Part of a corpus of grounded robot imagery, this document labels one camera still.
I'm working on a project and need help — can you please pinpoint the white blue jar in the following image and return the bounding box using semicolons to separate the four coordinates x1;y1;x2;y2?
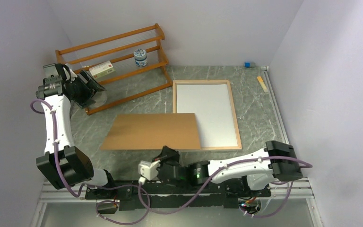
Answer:
133;49;147;67

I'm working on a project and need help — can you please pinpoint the large printed photo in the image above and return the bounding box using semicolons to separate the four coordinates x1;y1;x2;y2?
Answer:
176;83;239;148

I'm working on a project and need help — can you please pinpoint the blue capped small bottle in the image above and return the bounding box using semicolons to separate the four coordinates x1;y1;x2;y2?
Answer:
243;62;256;68

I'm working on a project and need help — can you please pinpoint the light wooden picture frame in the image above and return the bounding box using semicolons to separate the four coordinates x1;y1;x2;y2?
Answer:
172;79;243;152

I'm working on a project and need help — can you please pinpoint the wooden frame backing board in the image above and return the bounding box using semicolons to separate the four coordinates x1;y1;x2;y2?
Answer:
101;113;201;150

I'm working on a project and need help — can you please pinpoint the aluminium rail frame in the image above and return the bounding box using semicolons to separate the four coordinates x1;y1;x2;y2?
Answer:
28;66;325;227

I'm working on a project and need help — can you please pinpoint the clear tape roll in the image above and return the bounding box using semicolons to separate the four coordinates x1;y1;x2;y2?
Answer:
88;90;108;109

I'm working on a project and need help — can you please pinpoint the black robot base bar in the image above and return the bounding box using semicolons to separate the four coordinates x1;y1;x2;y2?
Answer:
85;178;271;211

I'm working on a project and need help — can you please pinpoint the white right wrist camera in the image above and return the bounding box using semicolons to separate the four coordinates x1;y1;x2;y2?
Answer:
138;160;161;185

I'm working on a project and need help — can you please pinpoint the orange wooden shelf rack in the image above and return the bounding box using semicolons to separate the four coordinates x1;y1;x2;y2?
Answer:
55;23;173;116

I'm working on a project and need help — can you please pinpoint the white green box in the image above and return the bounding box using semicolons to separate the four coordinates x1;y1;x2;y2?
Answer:
89;61;115;79

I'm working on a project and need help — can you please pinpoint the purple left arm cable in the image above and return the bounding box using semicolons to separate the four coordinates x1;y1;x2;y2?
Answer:
30;99;151;226

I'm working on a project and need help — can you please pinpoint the small yellow wooden stick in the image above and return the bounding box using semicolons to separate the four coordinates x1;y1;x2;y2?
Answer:
257;76;268;93

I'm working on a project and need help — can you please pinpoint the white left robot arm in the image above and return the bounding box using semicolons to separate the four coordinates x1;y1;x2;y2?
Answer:
35;63;116;199

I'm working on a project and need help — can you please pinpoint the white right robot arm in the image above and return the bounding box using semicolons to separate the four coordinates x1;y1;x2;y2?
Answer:
153;140;303;196

